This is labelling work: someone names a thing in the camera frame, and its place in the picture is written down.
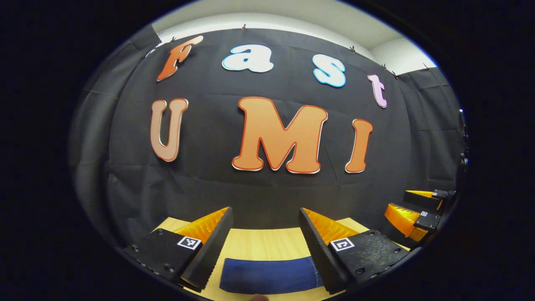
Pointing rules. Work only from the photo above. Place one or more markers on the black backdrop cloth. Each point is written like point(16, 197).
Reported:
point(209, 184)

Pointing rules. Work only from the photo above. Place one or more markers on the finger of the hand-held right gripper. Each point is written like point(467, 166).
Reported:
point(422, 198)
point(407, 221)

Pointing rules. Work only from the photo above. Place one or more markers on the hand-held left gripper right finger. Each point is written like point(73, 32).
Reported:
point(317, 251)

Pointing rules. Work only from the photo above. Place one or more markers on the blue jeans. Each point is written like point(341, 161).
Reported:
point(267, 274)

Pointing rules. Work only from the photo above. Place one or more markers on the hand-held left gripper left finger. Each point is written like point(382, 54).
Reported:
point(213, 251)

